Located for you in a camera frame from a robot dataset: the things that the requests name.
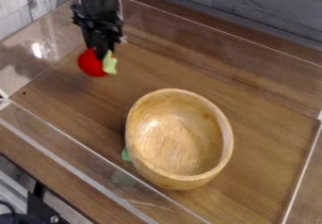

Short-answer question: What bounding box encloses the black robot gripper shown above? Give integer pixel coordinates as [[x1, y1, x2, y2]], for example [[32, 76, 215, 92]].
[[71, 0, 123, 59]]

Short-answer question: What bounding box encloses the red plush strawberry toy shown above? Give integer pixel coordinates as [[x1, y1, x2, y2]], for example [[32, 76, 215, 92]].
[[78, 48, 118, 77]]

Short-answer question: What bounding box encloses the small green object behind bowl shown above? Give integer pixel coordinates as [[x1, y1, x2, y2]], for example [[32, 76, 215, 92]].
[[122, 148, 131, 162]]

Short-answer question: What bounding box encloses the light wooden bowl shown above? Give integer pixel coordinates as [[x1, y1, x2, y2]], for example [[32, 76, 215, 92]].
[[126, 88, 234, 190]]

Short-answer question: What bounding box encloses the clear acrylic left wall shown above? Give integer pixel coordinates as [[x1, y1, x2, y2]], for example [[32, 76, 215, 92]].
[[0, 0, 84, 98]]

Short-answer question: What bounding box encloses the clear acrylic wall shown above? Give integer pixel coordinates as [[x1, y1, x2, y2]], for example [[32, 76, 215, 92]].
[[0, 0, 84, 98], [122, 0, 322, 117], [0, 99, 210, 224]]

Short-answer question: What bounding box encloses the clear acrylic back wall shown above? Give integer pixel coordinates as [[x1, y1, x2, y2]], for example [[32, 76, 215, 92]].
[[122, 0, 322, 117]]

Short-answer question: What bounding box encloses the clear acrylic front wall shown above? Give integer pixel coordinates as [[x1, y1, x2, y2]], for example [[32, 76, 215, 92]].
[[0, 99, 210, 224]]

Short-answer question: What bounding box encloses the black metal stand bracket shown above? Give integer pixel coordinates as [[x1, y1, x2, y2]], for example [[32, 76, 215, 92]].
[[27, 183, 71, 224]]

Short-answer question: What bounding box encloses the black cable lower left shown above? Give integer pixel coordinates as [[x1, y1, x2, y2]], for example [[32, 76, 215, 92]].
[[0, 199, 27, 224]]

